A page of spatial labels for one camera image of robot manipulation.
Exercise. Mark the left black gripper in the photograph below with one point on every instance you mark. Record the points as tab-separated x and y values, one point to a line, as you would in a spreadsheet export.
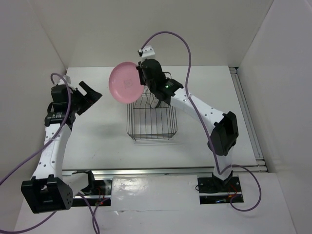
91	97

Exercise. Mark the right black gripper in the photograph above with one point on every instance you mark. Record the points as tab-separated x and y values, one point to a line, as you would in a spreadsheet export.
139	68

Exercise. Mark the pink plastic plate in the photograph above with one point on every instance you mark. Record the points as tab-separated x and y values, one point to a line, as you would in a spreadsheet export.
124	83

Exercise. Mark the white plate with dark rim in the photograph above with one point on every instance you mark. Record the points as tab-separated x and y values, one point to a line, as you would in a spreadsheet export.
154	102

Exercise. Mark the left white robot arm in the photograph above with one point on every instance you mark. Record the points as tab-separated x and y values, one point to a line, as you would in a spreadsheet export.
46	191

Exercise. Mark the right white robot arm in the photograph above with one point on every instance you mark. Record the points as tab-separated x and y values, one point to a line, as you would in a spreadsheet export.
220	128

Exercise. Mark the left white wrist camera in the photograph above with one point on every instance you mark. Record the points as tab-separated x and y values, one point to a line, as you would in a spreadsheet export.
67	79

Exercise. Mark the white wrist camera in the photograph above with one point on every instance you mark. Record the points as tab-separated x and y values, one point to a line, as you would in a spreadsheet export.
146	52
67	79

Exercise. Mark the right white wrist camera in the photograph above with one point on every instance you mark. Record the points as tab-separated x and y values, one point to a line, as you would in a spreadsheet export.
146	52

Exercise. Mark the metal wire dish rack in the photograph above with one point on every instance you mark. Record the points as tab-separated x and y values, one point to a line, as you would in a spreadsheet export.
145	123

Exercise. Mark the aluminium side rail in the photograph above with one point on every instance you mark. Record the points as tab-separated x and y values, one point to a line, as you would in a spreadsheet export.
260	161

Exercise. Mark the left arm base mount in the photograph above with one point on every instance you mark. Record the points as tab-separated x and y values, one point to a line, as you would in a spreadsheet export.
96	190

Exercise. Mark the aluminium front rail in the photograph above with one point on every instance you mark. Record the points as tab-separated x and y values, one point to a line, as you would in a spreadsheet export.
165	171

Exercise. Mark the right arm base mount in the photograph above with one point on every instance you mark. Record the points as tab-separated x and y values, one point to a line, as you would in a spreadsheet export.
209	193

